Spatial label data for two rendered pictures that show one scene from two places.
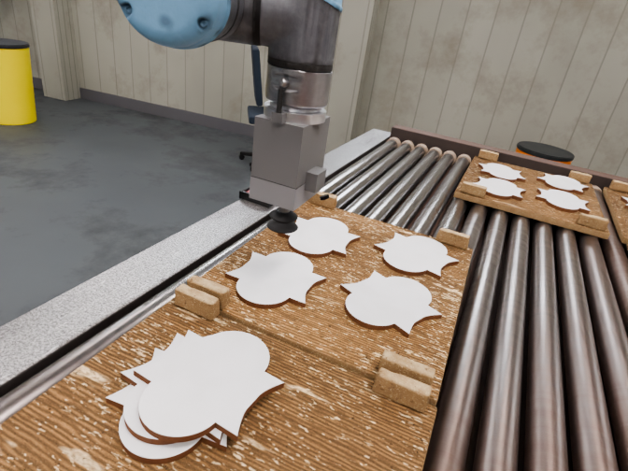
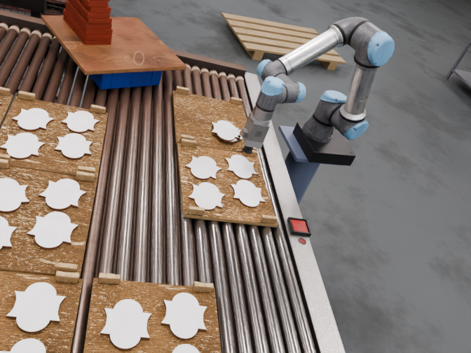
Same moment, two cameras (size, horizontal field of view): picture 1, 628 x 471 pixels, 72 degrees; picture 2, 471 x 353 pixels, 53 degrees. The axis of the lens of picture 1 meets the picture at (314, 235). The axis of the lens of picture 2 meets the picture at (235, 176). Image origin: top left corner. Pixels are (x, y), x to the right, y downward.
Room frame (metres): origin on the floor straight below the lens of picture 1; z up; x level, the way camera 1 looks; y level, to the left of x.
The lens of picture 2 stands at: (1.68, -1.00, 2.03)
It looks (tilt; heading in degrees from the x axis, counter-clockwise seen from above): 36 degrees down; 138
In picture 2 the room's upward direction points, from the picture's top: 22 degrees clockwise
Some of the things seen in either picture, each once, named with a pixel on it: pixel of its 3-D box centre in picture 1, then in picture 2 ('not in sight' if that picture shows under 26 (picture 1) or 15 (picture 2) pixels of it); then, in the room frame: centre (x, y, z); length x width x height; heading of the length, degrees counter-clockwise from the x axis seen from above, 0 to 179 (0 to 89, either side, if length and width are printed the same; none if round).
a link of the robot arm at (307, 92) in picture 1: (296, 88); (262, 111); (0.53, 0.05, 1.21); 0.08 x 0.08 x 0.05
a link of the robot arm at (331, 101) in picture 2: not in sight; (331, 106); (0.35, 0.60, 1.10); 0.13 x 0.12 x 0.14; 5
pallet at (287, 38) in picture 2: not in sight; (282, 42); (-2.49, 2.66, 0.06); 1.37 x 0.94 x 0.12; 78
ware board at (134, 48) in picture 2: not in sight; (114, 42); (-0.30, -0.23, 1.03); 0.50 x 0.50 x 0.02; 8
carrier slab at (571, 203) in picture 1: (530, 185); (156, 347); (1.16, -0.57, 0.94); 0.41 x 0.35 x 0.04; 158
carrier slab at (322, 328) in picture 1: (349, 271); (224, 183); (0.60, -0.07, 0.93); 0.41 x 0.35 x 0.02; 160
